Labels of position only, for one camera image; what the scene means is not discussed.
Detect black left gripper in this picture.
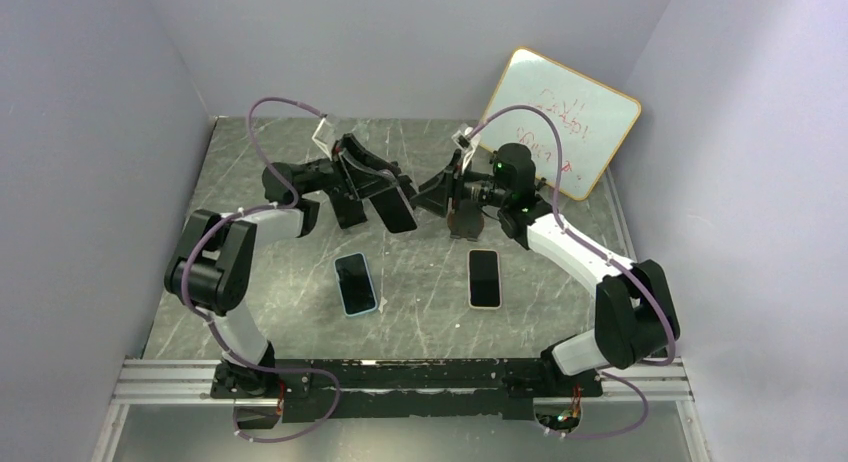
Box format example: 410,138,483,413
301,135,401,203

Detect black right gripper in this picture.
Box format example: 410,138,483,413
409,150,510,218

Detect purple phone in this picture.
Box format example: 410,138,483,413
369,188,418,234

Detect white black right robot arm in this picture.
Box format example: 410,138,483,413
413,143,680,396

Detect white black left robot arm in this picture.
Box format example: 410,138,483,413
164,134,417,398

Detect white cased phone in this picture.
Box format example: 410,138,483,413
468,249,502,310

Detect blue cased phone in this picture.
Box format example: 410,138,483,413
333,253,379,317

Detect yellow framed whiteboard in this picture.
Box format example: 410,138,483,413
480,47,642,201

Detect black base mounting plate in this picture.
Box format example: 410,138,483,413
210,358,603,422

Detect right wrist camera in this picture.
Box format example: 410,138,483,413
451,125,479,172

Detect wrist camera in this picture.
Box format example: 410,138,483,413
311,114,344,159
451,125,479,172

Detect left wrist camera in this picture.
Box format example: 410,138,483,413
311,114,344,159

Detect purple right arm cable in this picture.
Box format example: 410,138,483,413
463,105,678,442

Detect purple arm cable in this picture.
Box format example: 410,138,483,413
178,97,343,445
463,105,678,442

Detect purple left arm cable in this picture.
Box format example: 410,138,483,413
178,97,343,445

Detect aluminium rail frame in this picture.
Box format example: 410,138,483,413
93,358,710,461

